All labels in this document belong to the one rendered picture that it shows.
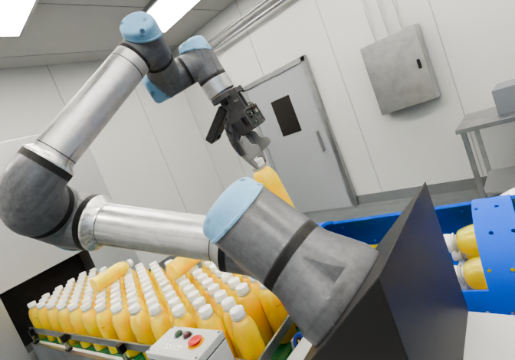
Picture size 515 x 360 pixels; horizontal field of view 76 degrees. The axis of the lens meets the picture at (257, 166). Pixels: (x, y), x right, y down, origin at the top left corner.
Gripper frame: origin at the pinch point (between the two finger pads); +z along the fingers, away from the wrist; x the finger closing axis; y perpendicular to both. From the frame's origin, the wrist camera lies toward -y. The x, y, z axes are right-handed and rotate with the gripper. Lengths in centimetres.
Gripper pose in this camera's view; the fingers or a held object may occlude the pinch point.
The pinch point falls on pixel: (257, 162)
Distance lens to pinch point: 89.4
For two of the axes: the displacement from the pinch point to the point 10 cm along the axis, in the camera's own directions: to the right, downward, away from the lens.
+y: 7.3, -3.5, -5.9
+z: 5.2, 8.4, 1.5
